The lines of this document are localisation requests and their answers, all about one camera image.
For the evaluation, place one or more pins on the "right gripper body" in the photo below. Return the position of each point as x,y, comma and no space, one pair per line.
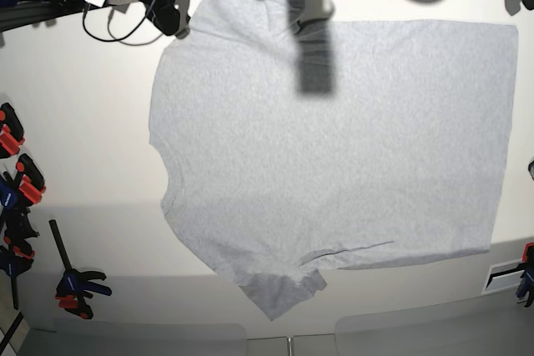
164,15

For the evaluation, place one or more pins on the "grey T-shirt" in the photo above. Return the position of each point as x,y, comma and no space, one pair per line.
293,146

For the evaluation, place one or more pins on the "orange black clamp upper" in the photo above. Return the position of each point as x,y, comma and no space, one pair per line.
12,132

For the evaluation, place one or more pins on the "orange black clamp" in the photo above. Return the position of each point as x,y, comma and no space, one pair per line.
29,181
12,132

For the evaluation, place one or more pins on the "orange black clamp lower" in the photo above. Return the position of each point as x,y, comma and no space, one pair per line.
29,181

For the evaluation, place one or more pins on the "blue bar clamp left edge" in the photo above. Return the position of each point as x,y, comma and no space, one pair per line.
17,253

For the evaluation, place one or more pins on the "white black label card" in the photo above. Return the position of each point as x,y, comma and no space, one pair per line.
503,276

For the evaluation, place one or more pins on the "blue clamp right edge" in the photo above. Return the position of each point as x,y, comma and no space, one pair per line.
525,288

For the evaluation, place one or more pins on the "blue orange bar clamp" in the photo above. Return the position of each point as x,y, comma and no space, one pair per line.
75,287

